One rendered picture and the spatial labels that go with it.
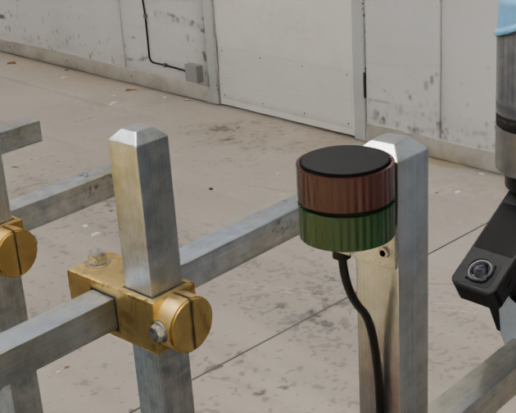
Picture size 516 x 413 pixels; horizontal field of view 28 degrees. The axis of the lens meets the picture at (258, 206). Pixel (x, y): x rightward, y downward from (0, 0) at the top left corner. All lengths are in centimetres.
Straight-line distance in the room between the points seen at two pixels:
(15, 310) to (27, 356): 25
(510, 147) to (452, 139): 307
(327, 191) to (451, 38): 329
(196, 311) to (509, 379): 29
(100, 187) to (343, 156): 60
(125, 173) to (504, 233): 34
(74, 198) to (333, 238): 59
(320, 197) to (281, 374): 202
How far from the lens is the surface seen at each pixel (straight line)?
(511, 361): 98
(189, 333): 87
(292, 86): 449
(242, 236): 99
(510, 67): 90
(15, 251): 105
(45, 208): 115
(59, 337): 87
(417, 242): 68
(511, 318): 101
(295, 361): 267
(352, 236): 61
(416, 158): 66
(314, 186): 61
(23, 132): 142
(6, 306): 110
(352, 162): 62
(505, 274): 91
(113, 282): 90
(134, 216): 85
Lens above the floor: 136
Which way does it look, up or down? 22 degrees down
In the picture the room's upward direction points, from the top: 4 degrees counter-clockwise
